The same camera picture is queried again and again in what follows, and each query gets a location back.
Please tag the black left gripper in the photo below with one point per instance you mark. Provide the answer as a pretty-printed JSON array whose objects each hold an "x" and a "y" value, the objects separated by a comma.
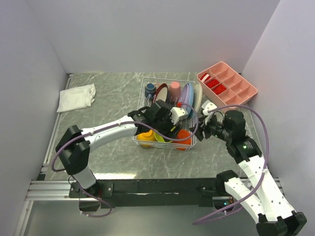
[{"x": 168, "y": 133}]

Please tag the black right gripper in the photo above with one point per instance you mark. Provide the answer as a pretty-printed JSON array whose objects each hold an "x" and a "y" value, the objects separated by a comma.
[{"x": 198, "y": 133}]

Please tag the white wire dish rack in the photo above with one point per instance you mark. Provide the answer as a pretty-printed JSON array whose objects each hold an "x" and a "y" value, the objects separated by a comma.
[{"x": 143, "y": 101}]

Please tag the lime green bowl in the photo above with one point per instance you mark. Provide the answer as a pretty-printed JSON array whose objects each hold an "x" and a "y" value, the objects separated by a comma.
[{"x": 161, "y": 139}]

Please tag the red-orange bowl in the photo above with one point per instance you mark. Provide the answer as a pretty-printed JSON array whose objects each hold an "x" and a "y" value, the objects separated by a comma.
[{"x": 184, "y": 144}]

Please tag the orange-yellow bowl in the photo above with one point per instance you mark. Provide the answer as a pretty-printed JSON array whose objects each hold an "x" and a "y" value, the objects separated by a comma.
[{"x": 147, "y": 138}]

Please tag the cream and blue plate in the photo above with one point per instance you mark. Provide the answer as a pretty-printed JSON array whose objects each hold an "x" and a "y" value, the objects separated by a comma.
[{"x": 197, "y": 91}]

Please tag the lavender plate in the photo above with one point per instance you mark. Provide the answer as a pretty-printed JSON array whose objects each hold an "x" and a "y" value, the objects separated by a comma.
[{"x": 184, "y": 93}]

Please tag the dark red rimmed plate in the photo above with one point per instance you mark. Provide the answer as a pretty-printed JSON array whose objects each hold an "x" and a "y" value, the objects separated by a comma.
[{"x": 161, "y": 93}]

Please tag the pink plastic cup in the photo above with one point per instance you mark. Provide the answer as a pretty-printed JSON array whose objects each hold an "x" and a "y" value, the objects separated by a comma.
[{"x": 174, "y": 91}]

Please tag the dark blue ceramic mug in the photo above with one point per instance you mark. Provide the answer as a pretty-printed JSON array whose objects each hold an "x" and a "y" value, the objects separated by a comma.
[{"x": 150, "y": 90}]

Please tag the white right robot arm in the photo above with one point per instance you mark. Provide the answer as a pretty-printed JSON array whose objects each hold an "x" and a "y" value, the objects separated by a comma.
[{"x": 268, "y": 207}]

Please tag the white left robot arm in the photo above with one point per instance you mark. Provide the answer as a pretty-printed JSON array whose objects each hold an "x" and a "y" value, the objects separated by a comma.
[{"x": 76, "y": 144}]

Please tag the red cloth item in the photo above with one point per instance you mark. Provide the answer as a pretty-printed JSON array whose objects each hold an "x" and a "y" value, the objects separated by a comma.
[
  {"x": 212, "y": 83},
  {"x": 219, "y": 89}
]

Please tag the pink compartment organizer tray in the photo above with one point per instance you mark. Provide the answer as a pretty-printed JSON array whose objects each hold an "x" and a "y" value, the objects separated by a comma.
[{"x": 238, "y": 90}]

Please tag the red white striped item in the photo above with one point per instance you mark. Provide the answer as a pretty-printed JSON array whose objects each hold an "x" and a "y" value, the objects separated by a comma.
[{"x": 205, "y": 77}]

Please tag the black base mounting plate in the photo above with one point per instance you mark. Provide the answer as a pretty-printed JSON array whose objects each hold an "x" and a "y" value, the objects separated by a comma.
[{"x": 202, "y": 192}]

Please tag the white folded cloth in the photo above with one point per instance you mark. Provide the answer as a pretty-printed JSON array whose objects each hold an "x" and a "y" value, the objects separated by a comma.
[{"x": 76, "y": 98}]

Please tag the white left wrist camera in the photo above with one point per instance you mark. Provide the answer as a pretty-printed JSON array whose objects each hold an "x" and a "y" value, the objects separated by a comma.
[{"x": 178, "y": 114}]

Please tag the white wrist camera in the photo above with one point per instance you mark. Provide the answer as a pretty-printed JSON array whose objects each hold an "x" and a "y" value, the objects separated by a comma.
[
  {"x": 178, "y": 114},
  {"x": 207, "y": 110}
]

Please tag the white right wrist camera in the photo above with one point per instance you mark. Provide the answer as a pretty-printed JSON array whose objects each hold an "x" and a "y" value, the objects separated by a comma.
[{"x": 207, "y": 110}]

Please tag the aluminium rail frame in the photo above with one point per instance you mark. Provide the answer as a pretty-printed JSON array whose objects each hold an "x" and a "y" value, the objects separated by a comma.
[{"x": 50, "y": 211}]

